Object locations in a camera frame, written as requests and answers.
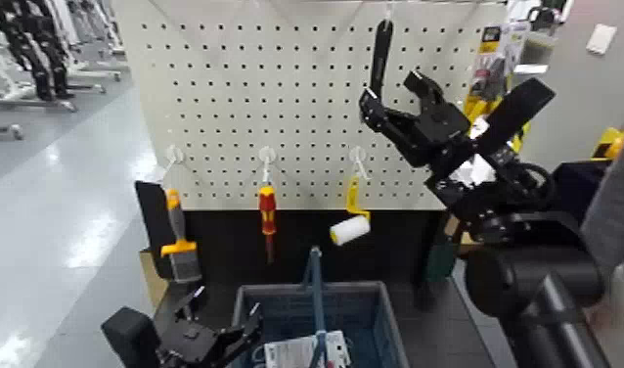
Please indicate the black white background machine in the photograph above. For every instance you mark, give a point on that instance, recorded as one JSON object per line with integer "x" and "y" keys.
{"x": 545, "y": 13}

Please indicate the black background robot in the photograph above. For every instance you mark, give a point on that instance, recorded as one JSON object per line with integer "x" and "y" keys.
{"x": 32, "y": 41}

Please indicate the white wall plate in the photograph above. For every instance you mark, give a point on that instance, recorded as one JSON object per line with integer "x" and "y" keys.
{"x": 601, "y": 39}

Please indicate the yellow pliers on package card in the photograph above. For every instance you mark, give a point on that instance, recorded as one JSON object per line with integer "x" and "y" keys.
{"x": 489, "y": 41}

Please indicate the white foam block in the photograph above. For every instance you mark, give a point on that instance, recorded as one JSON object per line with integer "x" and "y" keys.
{"x": 477, "y": 172}

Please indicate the grey blue plastic crate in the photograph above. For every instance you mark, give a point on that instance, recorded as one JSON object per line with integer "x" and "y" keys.
{"x": 373, "y": 318}

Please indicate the white printed package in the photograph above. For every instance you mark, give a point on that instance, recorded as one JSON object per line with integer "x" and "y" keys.
{"x": 291, "y": 352}

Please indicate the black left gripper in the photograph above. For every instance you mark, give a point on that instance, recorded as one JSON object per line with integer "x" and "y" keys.
{"x": 191, "y": 341}

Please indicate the brown cardboard sheet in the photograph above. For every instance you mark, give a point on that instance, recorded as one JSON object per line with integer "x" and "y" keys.
{"x": 153, "y": 282}

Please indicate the black adjustable wrench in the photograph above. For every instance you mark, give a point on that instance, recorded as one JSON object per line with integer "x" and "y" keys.
{"x": 380, "y": 51}

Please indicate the white wheeled stand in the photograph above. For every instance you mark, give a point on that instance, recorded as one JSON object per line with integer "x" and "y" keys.
{"x": 29, "y": 100}
{"x": 4, "y": 131}

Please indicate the yellow black striped post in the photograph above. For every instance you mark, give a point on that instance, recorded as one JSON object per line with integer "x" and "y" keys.
{"x": 520, "y": 141}

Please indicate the black side panel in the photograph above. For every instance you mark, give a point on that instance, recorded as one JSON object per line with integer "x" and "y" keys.
{"x": 155, "y": 226}

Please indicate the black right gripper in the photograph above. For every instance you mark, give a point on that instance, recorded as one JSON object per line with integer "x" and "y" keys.
{"x": 435, "y": 133}

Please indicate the white perforated pegboard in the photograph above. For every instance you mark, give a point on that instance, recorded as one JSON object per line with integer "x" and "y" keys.
{"x": 271, "y": 103}

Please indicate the yellow box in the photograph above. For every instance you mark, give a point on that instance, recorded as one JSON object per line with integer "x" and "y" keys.
{"x": 611, "y": 144}

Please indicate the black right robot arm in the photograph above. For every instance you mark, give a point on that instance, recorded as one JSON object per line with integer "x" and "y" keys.
{"x": 538, "y": 277}

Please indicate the black base panel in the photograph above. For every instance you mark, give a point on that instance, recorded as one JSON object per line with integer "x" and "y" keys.
{"x": 302, "y": 231}

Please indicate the white pegboard hook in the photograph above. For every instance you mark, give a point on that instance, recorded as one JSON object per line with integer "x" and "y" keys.
{"x": 358, "y": 156}
{"x": 174, "y": 154}
{"x": 266, "y": 156}
{"x": 388, "y": 11}

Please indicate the red yellow screwdriver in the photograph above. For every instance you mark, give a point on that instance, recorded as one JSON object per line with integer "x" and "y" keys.
{"x": 267, "y": 210}

